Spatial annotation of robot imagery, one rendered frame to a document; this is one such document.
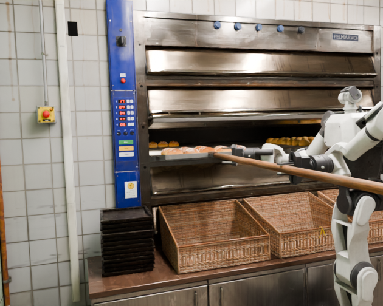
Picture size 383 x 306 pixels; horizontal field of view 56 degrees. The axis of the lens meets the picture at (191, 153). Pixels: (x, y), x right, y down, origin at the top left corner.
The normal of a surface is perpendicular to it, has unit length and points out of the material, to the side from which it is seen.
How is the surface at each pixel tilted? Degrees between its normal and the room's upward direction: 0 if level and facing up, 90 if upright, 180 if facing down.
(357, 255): 90
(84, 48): 90
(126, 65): 90
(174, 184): 70
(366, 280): 90
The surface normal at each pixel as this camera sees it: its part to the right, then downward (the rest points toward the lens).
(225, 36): 0.29, 0.06
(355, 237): 0.37, 0.46
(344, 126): -0.69, 0.00
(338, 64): 0.26, -0.29
